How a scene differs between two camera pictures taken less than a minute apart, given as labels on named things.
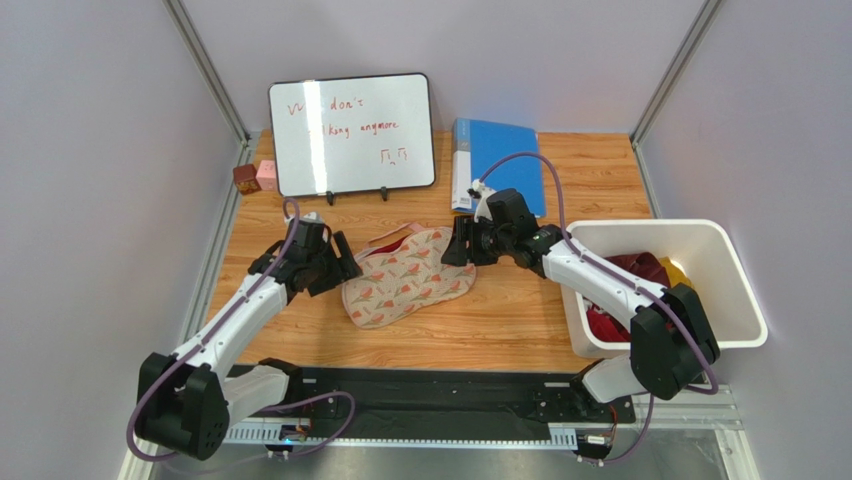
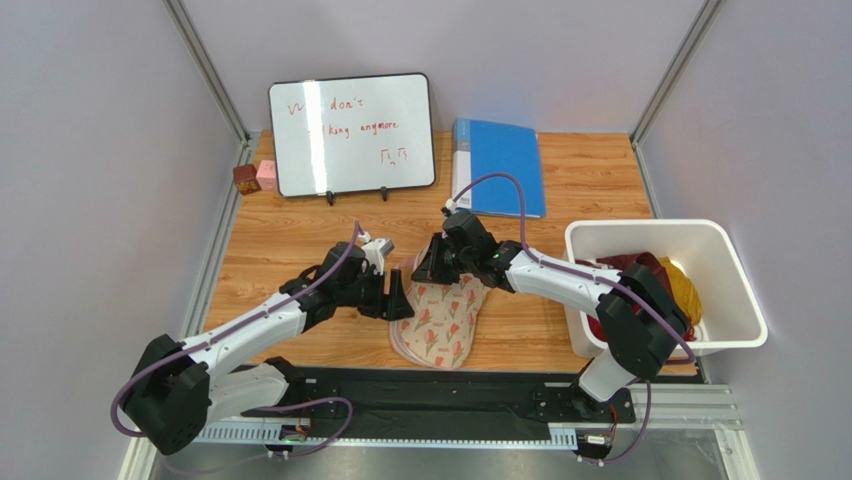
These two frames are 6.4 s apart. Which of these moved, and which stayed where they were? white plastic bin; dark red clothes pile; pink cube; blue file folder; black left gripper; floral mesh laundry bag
Moved: black left gripper; floral mesh laundry bag
Stayed: white plastic bin; blue file folder; pink cube; dark red clothes pile
